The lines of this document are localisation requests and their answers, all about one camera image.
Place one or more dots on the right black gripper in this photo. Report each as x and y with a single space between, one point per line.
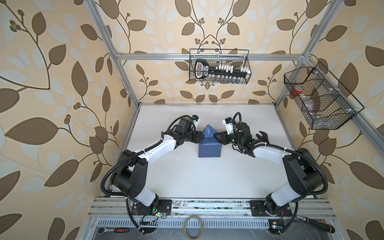
220 137

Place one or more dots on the orange black screwdriver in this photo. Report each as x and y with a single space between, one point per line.
318 224

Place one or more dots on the black wire basket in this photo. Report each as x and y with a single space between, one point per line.
326 102
235 57

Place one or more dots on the clear tape roll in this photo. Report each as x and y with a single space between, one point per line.
193 223

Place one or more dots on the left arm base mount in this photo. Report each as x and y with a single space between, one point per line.
156 208

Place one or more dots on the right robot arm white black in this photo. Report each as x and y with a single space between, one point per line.
304 176

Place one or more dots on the back black wire basket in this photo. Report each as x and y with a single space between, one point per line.
235 57

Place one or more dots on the right black wire basket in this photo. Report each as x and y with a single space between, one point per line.
326 102

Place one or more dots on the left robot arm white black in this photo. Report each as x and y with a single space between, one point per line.
127 178

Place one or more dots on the black socket set holder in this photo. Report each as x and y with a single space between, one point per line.
203 70

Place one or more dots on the ratchet wrench red handle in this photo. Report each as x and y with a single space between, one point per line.
103 230

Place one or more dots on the light blue wrapping paper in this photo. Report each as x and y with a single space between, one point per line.
209 147

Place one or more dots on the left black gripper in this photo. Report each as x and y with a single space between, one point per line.
198 136

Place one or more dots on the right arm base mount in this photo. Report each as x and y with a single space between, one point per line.
267 208

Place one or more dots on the black adjustable wrench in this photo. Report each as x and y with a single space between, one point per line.
263 137

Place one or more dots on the aluminium mounting rail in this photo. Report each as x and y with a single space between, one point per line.
217 208

